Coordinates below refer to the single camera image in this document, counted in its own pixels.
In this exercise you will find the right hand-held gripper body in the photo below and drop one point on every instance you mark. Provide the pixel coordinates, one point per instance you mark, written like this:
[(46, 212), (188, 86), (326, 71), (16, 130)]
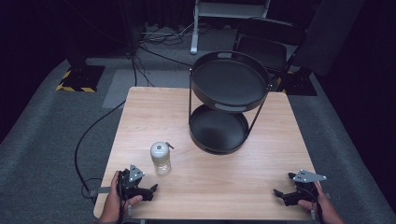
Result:
[(307, 182)]

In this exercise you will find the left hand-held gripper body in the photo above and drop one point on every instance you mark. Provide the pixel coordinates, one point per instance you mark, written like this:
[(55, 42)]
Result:
[(134, 176)]

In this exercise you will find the clear bottle with white cap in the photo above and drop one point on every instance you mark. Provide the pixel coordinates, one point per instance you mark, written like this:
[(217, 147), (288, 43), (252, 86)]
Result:
[(161, 158)]

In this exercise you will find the black two-tier round rack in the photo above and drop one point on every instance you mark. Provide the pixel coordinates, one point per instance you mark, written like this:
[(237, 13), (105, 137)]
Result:
[(229, 93)]

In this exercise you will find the person's right hand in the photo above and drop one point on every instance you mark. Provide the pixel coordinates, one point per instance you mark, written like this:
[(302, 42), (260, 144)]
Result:
[(323, 208)]

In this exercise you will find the person's left hand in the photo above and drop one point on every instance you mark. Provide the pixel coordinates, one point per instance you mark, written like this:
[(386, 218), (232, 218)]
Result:
[(111, 205)]

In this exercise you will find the grey floor mat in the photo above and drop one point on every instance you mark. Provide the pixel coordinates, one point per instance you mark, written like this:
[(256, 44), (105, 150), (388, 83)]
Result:
[(124, 87)]

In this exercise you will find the black stand base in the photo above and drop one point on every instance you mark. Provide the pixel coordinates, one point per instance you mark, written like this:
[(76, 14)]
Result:
[(299, 83)]

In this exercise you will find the black base with yellow stripes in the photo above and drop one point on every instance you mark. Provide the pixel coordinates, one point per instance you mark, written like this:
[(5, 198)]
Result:
[(81, 78)]

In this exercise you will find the black folding chair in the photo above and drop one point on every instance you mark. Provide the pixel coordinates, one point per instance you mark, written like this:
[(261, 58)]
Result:
[(264, 46)]

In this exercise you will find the dark grey panel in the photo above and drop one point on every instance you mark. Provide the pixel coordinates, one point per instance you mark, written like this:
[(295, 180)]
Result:
[(330, 34)]

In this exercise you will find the white metal stand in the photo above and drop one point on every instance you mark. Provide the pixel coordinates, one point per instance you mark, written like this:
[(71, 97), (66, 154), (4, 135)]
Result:
[(199, 25)]

